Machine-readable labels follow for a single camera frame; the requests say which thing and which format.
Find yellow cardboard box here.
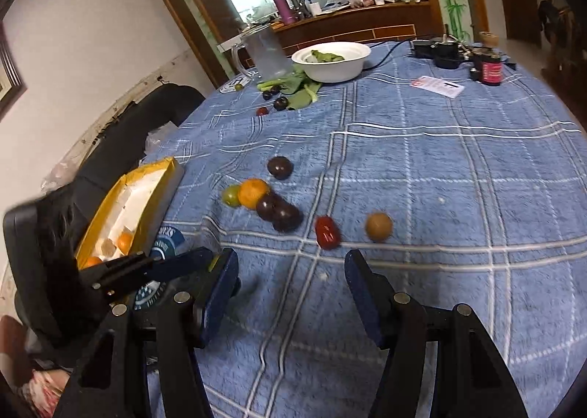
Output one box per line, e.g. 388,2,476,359
74,156,185,272

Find dark picture frame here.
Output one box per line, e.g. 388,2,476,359
0,19,26,120

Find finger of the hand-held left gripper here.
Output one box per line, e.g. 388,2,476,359
105,247,215,304
79,253,154,292

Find leafy greens in bowl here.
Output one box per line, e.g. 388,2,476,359
305,50,346,65

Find teal printed packet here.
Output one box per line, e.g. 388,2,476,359
133,223,190,311

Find black cable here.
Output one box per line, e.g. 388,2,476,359
364,39,413,71

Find glass mug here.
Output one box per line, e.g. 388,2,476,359
231,26,294,81

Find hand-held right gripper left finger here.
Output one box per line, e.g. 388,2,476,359
52,247,240,418

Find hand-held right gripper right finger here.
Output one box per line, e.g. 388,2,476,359
344,249,530,418

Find white bowl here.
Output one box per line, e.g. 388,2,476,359
292,42,372,83

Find purple thermos bottle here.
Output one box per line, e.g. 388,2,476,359
270,0,296,25

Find black round device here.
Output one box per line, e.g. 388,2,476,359
431,41,462,69

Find red jujube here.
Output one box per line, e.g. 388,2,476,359
314,215,341,250

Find dark purple plum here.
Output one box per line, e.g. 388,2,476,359
256,193,285,221
272,203,303,232
268,156,294,180

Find wooden cabinet counter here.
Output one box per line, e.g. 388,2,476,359
243,0,434,68

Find loose green vegetable leaves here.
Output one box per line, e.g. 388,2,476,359
257,69,324,110

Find white foam box insert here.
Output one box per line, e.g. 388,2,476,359
94,168,170,258

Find large orange tangerine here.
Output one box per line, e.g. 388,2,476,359
238,178,270,210

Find yellow-brown round fruit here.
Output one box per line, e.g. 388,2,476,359
365,212,394,242

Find white and red card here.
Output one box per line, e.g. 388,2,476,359
410,77,465,99

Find black padded chair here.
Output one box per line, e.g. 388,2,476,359
2,195,111,350

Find pink patterned cloth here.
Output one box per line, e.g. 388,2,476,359
18,367,69,416

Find red and black cylinder device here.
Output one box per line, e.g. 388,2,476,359
468,48,505,87

